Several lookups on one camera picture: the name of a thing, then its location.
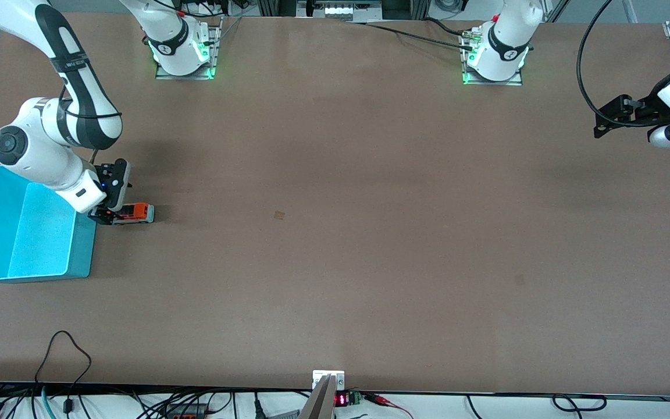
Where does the thin black looped cable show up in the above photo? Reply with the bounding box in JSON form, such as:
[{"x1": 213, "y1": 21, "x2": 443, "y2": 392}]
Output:
[{"x1": 34, "y1": 331, "x2": 92, "y2": 419}]

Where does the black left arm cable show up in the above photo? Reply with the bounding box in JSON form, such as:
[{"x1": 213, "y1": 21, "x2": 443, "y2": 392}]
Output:
[{"x1": 577, "y1": 0, "x2": 661, "y2": 126}]

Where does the short black base cable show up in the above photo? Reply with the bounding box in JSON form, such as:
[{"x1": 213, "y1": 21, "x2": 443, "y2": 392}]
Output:
[{"x1": 425, "y1": 17, "x2": 471, "y2": 37}]

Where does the thick black coiled cable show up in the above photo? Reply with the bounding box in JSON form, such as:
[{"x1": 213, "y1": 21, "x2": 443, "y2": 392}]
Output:
[{"x1": 553, "y1": 394, "x2": 608, "y2": 413}]

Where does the grey metal camera bar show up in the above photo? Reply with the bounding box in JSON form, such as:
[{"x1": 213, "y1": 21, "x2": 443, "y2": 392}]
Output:
[{"x1": 299, "y1": 374, "x2": 336, "y2": 419}]

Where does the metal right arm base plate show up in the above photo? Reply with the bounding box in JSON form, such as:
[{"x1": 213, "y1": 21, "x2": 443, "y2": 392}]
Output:
[{"x1": 156, "y1": 26, "x2": 215, "y2": 80}]

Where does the long black base cable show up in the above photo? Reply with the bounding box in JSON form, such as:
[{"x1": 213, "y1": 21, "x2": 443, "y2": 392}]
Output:
[{"x1": 341, "y1": 19, "x2": 476, "y2": 53}]

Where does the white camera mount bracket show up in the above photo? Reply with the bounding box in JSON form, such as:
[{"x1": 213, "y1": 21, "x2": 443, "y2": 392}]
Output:
[{"x1": 312, "y1": 370, "x2": 345, "y2": 390}]

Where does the red and black clip lead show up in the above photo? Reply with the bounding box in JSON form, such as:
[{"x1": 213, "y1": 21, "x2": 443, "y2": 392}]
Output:
[{"x1": 364, "y1": 393, "x2": 415, "y2": 419}]

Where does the orange toy bus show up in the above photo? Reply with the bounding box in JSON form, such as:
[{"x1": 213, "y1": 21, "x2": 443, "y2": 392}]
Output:
[{"x1": 111, "y1": 202, "x2": 155, "y2": 225}]

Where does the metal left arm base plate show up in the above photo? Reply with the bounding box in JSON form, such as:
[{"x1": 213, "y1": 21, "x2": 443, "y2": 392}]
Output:
[{"x1": 463, "y1": 29, "x2": 523, "y2": 86}]

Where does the aluminium frame with light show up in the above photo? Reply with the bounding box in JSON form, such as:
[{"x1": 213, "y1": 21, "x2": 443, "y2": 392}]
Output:
[{"x1": 256, "y1": 0, "x2": 430, "y2": 22}]

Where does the blue plastic box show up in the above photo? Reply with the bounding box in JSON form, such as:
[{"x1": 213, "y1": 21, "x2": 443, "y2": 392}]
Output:
[{"x1": 0, "y1": 165, "x2": 98, "y2": 284}]

